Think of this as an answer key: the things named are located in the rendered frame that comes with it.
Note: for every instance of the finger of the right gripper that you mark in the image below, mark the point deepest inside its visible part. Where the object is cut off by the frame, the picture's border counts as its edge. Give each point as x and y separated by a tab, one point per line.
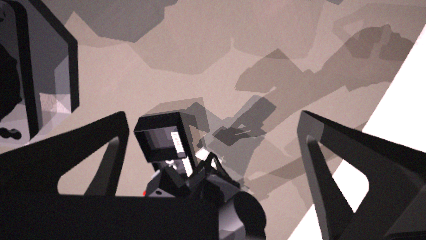
195	171
208	161

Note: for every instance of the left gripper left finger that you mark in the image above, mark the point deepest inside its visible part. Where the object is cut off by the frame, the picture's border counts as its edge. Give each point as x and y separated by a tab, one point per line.
37	167

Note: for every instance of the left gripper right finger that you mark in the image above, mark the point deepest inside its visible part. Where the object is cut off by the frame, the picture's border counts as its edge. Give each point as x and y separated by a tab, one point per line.
395	203

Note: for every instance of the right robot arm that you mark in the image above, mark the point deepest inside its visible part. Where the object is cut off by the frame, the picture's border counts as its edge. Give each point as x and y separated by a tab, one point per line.
240	218

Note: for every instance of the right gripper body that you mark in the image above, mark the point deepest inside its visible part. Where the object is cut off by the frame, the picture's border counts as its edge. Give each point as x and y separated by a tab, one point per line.
227	188

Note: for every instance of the black three-compartment bin rack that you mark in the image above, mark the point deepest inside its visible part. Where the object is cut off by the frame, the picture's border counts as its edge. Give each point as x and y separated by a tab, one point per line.
157	145

